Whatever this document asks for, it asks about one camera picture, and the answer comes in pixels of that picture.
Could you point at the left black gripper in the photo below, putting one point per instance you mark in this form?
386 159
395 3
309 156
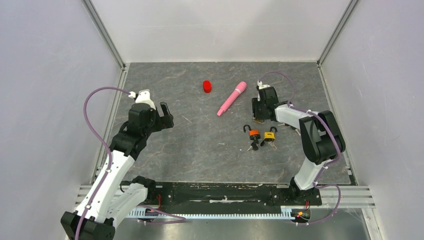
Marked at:
164 122

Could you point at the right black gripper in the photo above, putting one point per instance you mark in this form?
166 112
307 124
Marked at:
256 114

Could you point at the orange black padlock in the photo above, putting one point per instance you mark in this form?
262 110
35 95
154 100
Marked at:
254 134

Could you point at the yellow black padlock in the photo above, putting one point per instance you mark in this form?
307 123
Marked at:
269 137

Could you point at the black-head key bunch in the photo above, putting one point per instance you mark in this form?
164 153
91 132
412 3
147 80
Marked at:
254 146

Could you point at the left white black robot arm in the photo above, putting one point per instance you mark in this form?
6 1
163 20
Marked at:
99 214

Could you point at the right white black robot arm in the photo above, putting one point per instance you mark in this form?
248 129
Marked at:
321 138

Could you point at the pink cylindrical wand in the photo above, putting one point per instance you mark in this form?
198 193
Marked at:
239 89

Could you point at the red plastic cap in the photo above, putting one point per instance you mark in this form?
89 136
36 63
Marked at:
207 86

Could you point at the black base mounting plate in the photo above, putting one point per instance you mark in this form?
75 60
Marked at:
173 193

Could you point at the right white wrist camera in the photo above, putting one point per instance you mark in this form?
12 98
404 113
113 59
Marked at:
261 85

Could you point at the white slotted cable duct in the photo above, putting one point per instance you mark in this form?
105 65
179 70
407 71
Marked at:
283 214

